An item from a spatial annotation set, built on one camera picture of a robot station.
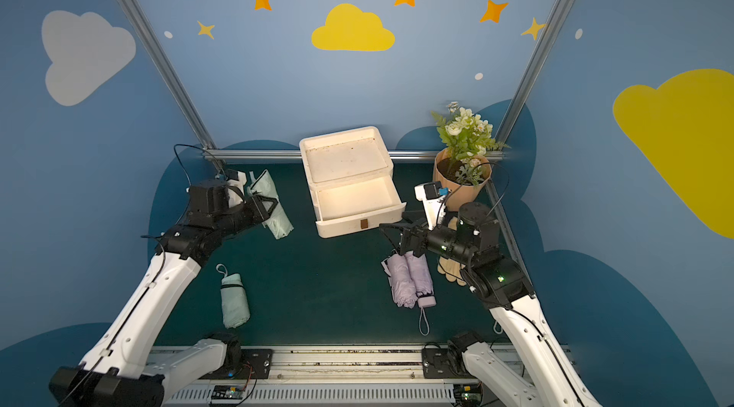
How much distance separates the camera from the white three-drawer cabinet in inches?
32.9

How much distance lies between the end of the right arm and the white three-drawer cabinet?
0.91 feet

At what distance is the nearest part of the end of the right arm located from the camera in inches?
21.3
